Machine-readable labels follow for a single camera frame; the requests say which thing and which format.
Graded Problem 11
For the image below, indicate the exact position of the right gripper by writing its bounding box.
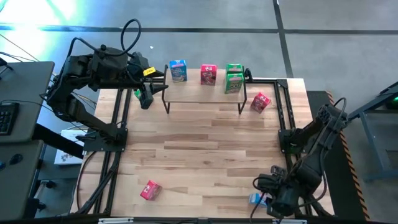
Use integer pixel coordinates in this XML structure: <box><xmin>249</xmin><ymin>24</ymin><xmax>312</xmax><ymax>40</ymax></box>
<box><xmin>253</xmin><ymin>165</ymin><xmax>299</xmax><ymax>218</ymax></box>

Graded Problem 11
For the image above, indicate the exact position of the blue-grey metal cart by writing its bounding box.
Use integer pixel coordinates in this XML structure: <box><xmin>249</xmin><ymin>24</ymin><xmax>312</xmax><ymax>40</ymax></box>
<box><xmin>343</xmin><ymin>80</ymin><xmax>398</xmax><ymax>183</ymax></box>

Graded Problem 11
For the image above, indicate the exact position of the silver metal bracket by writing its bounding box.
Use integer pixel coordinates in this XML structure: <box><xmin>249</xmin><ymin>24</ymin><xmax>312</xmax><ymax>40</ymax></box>
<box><xmin>98</xmin><ymin>217</ymin><xmax>135</xmax><ymax>224</ymax></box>
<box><xmin>272</xmin><ymin>218</ymin><xmax>308</xmax><ymax>224</ymax></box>

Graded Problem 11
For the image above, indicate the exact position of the black support beam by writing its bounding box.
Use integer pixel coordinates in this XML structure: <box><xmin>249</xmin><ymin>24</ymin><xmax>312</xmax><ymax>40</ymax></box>
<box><xmin>32</xmin><ymin>123</ymin><xmax>85</xmax><ymax>160</ymax></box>

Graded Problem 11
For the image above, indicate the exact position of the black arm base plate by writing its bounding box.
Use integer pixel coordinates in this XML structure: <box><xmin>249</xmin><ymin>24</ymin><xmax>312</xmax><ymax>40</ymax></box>
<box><xmin>83</xmin><ymin>128</ymin><xmax>129</xmax><ymax>153</ymax></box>
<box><xmin>278</xmin><ymin>128</ymin><xmax>326</xmax><ymax>156</ymax></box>

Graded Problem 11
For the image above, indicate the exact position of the black aluminium rig frame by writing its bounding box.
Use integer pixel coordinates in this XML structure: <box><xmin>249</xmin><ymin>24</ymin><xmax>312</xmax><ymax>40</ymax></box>
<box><xmin>74</xmin><ymin>77</ymin><xmax>335</xmax><ymax>218</ymax></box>

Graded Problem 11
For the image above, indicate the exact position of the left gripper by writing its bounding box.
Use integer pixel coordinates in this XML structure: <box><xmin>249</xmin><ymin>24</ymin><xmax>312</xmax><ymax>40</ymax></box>
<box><xmin>126</xmin><ymin>51</ymin><xmax>169</xmax><ymax>110</ymax></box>

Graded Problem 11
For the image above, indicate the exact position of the blue Rice Krispies cereal box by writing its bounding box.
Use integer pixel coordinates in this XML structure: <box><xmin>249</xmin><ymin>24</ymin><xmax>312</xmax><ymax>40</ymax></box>
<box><xmin>169</xmin><ymin>59</ymin><xmax>188</xmax><ymax>83</ymax></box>
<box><xmin>248</xmin><ymin>192</ymin><xmax>269</xmax><ymax>207</ymax></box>

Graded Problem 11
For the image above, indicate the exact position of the red Froot Loops cereal box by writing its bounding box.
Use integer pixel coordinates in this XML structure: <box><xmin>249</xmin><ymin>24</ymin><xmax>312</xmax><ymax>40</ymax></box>
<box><xmin>139</xmin><ymin>180</ymin><xmax>163</xmax><ymax>201</ymax></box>
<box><xmin>200</xmin><ymin>63</ymin><xmax>218</xmax><ymax>86</ymax></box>
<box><xmin>250</xmin><ymin>91</ymin><xmax>272</xmax><ymax>114</ymax></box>

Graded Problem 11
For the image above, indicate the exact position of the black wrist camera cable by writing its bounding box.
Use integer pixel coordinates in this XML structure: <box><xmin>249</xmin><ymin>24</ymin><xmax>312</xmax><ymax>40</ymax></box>
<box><xmin>119</xmin><ymin>17</ymin><xmax>143</xmax><ymax>58</ymax></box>

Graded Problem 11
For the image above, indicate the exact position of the white printed box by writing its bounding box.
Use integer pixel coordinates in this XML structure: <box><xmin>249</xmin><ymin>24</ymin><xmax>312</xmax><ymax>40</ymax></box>
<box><xmin>53</xmin><ymin>129</ymin><xmax>91</xmax><ymax>166</ymax></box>

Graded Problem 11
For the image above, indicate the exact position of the black keyboard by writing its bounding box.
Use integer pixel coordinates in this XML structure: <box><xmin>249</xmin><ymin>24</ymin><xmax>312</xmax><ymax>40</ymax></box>
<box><xmin>0</xmin><ymin>102</ymin><xmax>20</xmax><ymax>136</ymax></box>

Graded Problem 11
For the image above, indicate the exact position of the thin tan floor cable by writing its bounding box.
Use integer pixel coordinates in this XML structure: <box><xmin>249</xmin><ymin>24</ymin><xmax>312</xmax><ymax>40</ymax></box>
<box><xmin>0</xmin><ymin>32</ymin><xmax>98</xmax><ymax>106</ymax></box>

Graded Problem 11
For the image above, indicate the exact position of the wooden shelf with black legs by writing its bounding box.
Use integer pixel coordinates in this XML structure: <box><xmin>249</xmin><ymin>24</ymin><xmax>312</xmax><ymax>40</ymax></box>
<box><xmin>161</xmin><ymin>64</ymin><xmax>248</xmax><ymax>115</ymax></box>

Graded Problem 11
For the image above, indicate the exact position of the grey desk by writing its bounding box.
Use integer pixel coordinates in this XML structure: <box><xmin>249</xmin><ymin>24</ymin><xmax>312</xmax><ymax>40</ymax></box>
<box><xmin>0</xmin><ymin>139</ymin><xmax>45</xmax><ymax>220</ymax></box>
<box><xmin>0</xmin><ymin>61</ymin><xmax>55</xmax><ymax>144</ymax></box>

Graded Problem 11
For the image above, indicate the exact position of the black computer mouse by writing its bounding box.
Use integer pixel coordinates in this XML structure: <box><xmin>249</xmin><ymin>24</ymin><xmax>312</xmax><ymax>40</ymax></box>
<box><xmin>8</xmin><ymin>153</ymin><xmax>24</xmax><ymax>166</ymax></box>

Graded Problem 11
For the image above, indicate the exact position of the black mat with hazard stripe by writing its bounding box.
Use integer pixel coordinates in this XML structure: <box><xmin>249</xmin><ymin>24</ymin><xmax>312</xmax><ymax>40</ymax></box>
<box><xmin>306</xmin><ymin>90</ymin><xmax>371</xmax><ymax>222</ymax></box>

